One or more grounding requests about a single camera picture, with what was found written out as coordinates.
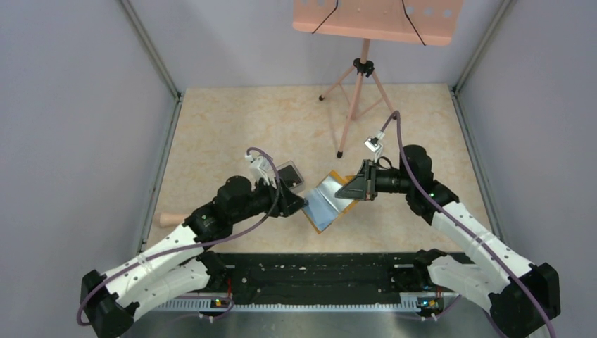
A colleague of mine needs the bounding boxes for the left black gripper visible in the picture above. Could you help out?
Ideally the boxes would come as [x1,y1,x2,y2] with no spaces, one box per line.
[231,176,308,224]

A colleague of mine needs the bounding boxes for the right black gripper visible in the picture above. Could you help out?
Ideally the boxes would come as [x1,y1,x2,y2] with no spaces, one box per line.
[336,158,414,201]

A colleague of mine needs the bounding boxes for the orange leather card holder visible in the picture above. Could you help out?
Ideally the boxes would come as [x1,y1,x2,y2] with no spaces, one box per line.
[302,170,358,234]

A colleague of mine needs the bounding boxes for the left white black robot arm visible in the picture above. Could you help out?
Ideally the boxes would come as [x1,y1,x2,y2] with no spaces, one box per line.
[77,176,308,337]

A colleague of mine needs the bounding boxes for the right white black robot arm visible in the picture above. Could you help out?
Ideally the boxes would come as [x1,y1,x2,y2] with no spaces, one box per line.
[335,145,561,337]

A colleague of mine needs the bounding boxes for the clear plastic card box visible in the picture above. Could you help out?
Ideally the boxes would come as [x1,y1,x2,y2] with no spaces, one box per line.
[274,160,306,192]

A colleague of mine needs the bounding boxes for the pink music stand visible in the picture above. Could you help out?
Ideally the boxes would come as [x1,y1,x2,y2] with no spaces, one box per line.
[292,0,464,158]

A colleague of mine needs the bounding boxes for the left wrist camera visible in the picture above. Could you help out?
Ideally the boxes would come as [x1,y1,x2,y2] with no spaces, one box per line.
[244,154,272,186]

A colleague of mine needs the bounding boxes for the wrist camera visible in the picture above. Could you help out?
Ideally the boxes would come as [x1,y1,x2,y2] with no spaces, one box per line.
[364,132,384,160]
[244,154,272,186]

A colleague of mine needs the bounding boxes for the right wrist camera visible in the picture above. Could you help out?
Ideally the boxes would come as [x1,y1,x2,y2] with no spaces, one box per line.
[364,132,384,160]

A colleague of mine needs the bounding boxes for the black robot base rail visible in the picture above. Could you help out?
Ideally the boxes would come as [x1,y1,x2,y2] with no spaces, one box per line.
[138,251,509,306]

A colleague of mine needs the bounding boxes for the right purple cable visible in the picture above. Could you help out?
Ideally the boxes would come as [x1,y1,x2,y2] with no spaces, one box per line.
[379,110,558,338]

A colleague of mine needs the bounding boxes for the purple cable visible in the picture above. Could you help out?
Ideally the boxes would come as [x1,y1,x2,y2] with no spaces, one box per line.
[379,110,558,338]
[75,147,282,327]

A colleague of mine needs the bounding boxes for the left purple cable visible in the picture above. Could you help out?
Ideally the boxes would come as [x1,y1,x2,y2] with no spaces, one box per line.
[75,147,282,327]

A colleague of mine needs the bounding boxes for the white slotted cable duct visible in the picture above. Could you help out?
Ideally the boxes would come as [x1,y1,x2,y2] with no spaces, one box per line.
[154,296,439,313]

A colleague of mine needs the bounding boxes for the wooden handle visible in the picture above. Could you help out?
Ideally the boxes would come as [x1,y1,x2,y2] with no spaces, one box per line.
[154,213,188,228]

